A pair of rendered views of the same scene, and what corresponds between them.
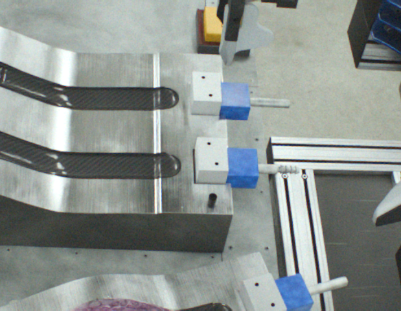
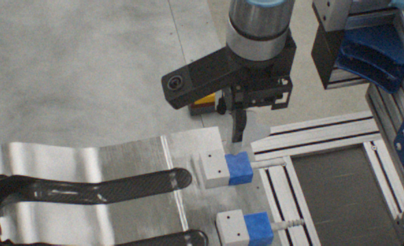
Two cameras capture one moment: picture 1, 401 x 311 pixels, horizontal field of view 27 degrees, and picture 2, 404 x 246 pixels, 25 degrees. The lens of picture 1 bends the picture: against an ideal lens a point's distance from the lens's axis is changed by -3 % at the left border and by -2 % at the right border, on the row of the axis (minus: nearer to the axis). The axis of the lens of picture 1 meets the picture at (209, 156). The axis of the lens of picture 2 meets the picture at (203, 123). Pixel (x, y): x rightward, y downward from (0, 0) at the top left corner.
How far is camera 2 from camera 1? 0.37 m
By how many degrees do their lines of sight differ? 6
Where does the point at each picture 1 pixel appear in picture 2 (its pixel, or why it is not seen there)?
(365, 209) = (344, 184)
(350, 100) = (307, 67)
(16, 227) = not seen: outside the picture
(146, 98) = (164, 180)
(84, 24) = (85, 106)
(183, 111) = (198, 186)
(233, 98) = (237, 168)
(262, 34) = (261, 130)
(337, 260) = (328, 237)
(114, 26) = (111, 102)
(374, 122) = not seen: hidden behind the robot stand
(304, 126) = not seen: hidden behind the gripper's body
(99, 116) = (129, 206)
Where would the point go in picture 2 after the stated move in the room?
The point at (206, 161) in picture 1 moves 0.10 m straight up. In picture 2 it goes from (230, 234) to (236, 201)
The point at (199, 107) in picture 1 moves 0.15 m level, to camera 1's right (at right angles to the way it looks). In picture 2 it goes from (211, 182) to (310, 184)
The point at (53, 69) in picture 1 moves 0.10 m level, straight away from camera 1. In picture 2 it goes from (79, 170) to (63, 117)
